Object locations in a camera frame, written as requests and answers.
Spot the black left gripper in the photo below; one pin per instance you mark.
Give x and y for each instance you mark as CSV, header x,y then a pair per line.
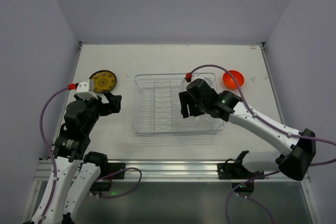
x,y
105,104

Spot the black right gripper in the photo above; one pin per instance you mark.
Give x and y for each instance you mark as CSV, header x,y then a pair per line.
x,y
191,102

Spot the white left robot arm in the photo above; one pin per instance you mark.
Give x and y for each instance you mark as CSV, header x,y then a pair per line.
x,y
73,169

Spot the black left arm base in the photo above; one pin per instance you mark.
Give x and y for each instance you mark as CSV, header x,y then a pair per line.
x,y
116,167

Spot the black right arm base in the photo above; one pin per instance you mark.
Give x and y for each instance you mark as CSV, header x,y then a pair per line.
x,y
233,169

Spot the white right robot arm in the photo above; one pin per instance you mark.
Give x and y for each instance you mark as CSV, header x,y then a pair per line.
x,y
295,150

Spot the clear plastic dish rack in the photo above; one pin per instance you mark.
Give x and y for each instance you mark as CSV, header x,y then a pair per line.
x,y
157,109

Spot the clear glass cup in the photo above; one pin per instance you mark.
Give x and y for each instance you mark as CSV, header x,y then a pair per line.
x,y
207,123
209,81

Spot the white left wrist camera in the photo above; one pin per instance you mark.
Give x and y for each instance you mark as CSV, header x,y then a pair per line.
x,y
85,90

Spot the aluminium mounting rail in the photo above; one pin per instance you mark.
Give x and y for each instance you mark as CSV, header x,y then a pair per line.
x,y
166,171

